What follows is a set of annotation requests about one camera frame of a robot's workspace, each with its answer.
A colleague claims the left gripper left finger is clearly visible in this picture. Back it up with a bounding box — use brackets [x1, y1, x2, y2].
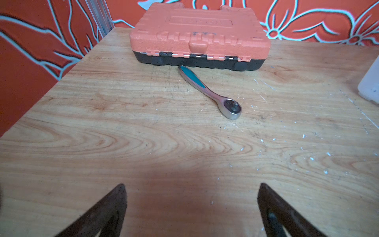
[56, 183, 127, 237]

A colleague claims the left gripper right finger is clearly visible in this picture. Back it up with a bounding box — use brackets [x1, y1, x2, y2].
[257, 183, 325, 237]

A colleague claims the white perforated plastic basket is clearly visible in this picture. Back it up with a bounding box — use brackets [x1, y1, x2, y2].
[357, 57, 379, 104]

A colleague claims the orange plastic tool case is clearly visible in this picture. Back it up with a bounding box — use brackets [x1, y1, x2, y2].
[129, 3, 271, 71]

